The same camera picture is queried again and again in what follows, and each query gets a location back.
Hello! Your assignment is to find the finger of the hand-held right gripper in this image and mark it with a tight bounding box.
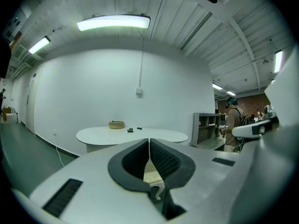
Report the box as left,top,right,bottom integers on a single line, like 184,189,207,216
232,117,280,140
263,44,299,130

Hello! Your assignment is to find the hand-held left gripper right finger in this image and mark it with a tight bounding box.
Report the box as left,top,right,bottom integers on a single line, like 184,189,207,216
149,138,276,224

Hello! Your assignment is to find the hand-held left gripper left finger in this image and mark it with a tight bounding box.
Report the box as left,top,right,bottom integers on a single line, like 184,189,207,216
11,138,164,224

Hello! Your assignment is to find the white curved table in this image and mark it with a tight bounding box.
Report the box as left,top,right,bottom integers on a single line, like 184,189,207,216
76,126,189,154

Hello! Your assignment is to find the beige upholstered stool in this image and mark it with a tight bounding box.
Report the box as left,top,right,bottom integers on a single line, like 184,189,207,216
142,160,165,200

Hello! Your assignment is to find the grey shelf cabinet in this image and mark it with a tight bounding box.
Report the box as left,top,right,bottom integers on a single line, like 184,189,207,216
191,112,227,151

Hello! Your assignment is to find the round wooden basket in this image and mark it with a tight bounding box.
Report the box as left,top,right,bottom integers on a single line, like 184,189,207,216
108,120,125,130

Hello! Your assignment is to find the grey door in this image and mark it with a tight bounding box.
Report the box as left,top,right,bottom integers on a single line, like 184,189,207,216
25,87,36,135

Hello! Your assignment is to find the cardboard box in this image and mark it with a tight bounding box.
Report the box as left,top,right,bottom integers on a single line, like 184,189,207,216
2,107,13,124

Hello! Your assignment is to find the large ceiling light panel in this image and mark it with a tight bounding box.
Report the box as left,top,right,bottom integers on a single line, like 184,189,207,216
76,14,151,32

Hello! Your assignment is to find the white floor cable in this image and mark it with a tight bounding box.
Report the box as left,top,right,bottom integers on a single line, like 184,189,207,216
54,134,65,168

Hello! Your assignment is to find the white wall conduit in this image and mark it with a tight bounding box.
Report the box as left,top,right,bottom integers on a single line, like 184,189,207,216
139,37,144,88

